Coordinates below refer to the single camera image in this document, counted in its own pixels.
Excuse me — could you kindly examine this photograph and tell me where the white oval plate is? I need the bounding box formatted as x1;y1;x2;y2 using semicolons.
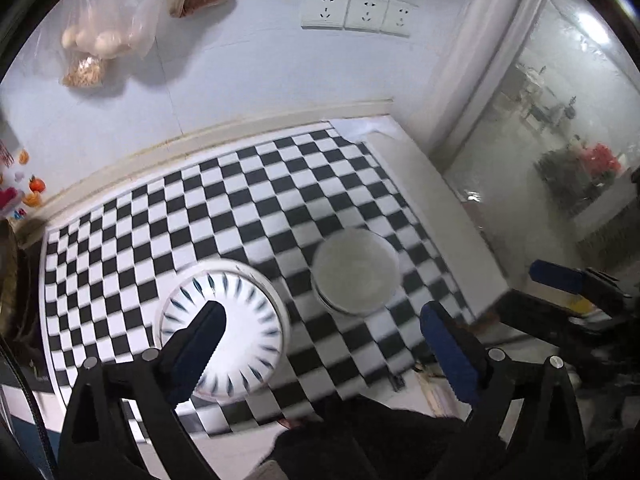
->
153;258;292;403

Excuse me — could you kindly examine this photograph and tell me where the middle wall socket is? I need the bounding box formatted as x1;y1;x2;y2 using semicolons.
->
344;0;390;32

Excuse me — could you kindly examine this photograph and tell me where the plastic bag with eggs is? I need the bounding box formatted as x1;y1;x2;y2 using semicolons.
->
16;0;167;89

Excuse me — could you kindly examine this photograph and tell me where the black white checkered mat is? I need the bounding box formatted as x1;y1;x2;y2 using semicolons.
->
39;129;474;436

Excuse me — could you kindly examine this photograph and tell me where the white bowl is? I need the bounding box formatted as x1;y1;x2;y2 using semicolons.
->
311;228;401;318

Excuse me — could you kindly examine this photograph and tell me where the glass sliding door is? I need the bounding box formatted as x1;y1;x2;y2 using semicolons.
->
442;0;639;312

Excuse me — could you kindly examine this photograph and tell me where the left wall socket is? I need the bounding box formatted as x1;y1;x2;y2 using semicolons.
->
300;0;349;29

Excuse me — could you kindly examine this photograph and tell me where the right wall socket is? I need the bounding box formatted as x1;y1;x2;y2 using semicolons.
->
380;0;418;37

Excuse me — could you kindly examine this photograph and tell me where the blue leaf pattern plate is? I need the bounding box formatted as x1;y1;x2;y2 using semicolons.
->
158;268;286;396

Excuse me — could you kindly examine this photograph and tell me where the wall socket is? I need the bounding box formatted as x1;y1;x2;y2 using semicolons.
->
300;0;349;29
344;0;390;32
380;0;418;37

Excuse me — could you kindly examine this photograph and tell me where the colourful wall sticker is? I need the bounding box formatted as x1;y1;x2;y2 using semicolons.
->
1;129;47;220

